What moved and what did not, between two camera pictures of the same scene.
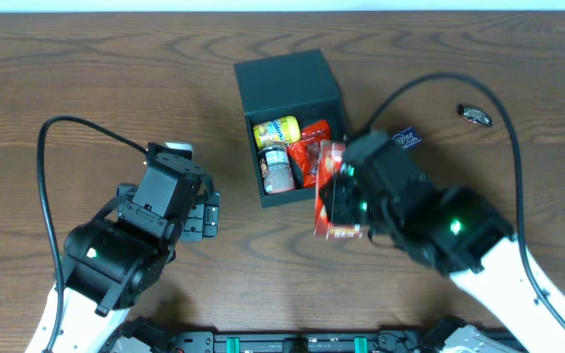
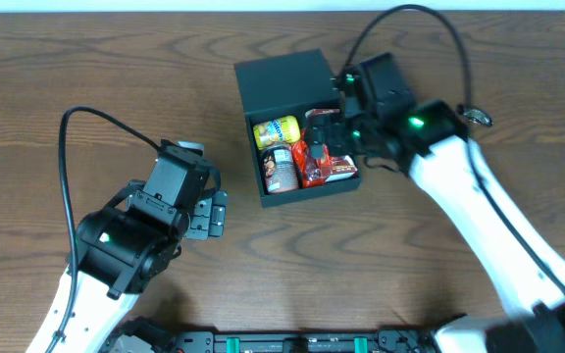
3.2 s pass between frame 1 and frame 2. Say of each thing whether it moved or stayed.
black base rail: stayed
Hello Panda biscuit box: moved
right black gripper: moved
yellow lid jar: stayed
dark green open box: stayed
